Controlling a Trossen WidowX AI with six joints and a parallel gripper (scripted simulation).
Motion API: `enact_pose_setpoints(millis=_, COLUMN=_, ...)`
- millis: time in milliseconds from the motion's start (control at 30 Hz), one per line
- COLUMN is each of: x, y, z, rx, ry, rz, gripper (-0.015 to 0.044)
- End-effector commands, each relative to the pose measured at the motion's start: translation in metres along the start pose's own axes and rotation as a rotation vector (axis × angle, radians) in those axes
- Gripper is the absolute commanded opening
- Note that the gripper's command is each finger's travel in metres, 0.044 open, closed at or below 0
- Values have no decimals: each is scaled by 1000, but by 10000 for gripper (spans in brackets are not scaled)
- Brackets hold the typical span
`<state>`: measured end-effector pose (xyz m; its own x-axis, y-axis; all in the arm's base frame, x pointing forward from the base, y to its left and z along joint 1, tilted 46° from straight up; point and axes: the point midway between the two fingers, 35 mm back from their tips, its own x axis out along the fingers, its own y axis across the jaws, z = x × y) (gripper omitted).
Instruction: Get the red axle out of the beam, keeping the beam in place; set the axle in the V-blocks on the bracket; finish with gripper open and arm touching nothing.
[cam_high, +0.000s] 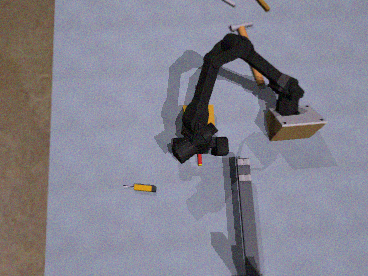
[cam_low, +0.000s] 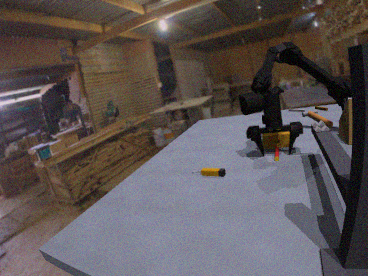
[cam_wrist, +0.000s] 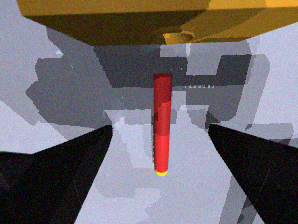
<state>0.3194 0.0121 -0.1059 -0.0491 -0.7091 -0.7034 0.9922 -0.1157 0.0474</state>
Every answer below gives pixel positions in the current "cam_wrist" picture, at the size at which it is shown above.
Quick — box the red cylindrical rod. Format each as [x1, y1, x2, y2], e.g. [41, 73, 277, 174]
[154, 74, 172, 176]

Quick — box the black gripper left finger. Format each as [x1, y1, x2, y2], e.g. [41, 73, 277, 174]
[0, 125, 113, 224]

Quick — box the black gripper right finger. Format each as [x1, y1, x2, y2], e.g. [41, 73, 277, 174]
[208, 124, 298, 224]

